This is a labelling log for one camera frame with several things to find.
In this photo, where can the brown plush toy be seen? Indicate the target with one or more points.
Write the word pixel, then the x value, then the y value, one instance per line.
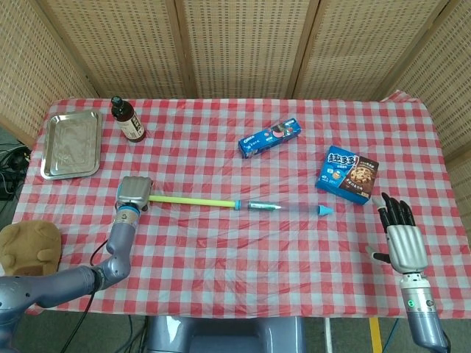
pixel 29 246

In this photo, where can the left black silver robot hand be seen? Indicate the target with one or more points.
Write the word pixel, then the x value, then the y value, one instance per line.
pixel 134 191

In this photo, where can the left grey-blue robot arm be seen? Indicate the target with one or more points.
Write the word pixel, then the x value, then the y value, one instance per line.
pixel 55 287

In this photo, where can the long blue Oreo box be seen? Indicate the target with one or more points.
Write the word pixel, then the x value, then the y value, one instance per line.
pixel 270 138

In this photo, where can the bamboo folding screen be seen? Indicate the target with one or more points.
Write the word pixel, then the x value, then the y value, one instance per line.
pixel 243 44

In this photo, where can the blue chocolate chip cookie box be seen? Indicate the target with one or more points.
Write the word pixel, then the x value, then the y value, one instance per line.
pixel 347 174

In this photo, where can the red white checkered tablecloth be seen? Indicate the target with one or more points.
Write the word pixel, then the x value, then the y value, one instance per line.
pixel 235 257

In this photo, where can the brown bottle black cap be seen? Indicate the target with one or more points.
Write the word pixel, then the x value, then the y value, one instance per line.
pixel 130 125

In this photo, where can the rectangular metal tray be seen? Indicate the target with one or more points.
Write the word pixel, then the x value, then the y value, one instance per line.
pixel 71 145

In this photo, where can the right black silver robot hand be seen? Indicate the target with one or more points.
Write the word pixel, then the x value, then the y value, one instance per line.
pixel 406 248

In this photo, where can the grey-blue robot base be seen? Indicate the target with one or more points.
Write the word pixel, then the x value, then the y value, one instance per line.
pixel 224 336

